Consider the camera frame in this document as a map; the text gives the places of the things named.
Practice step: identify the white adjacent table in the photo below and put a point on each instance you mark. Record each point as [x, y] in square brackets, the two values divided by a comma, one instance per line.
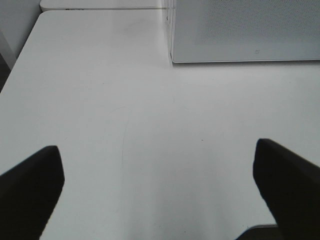
[48, 5]

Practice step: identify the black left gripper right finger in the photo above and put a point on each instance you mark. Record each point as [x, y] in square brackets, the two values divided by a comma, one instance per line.
[290, 187]

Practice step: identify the white microwave door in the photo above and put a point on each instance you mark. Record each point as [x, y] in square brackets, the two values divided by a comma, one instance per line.
[204, 31]

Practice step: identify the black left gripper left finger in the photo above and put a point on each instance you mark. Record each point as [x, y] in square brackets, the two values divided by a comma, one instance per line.
[29, 193]

